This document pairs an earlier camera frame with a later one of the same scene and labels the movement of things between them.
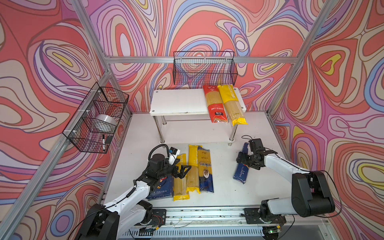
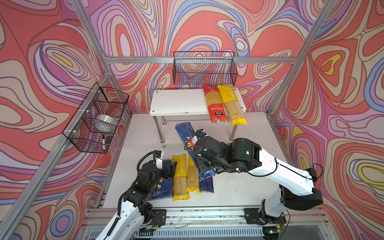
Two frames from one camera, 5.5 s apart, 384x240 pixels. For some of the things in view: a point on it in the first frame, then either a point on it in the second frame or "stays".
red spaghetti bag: (215, 104) stays
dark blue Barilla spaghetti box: (241, 173) -> (206, 180)
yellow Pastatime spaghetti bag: (232, 106) stays
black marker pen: (103, 142) stays
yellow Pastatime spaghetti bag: (192, 175) stays
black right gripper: (238, 158) -> (203, 168)
